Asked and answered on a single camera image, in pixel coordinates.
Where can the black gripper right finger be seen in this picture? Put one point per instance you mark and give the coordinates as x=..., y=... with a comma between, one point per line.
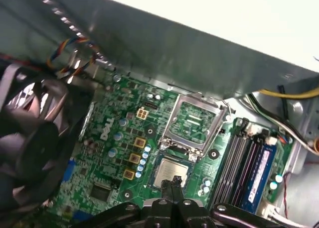
x=178, y=208

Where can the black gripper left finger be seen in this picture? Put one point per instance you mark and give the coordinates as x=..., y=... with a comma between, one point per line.
x=165, y=208

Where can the silver CPU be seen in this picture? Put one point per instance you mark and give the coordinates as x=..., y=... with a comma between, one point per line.
x=172, y=169

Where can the CPU socket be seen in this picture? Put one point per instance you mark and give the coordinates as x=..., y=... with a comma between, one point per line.
x=152, y=174

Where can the RAM stick with blue label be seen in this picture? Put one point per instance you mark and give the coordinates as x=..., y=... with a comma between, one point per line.
x=261, y=173

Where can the metal socket cover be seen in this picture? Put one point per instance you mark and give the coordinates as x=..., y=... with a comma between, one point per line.
x=174, y=116

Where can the metal locking lever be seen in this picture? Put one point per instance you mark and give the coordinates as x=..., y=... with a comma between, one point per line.
x=227, y=106

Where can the green motherboard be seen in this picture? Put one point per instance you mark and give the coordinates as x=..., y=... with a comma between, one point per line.
x=117, y=98

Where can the black case fan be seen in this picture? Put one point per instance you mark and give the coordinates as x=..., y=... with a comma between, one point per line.
x=30, y=138

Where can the grey power supply unit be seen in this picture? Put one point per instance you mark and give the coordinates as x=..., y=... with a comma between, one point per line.
x=162, y=51

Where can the black PC case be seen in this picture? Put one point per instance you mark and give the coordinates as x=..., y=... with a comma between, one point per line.
x=17, y=26

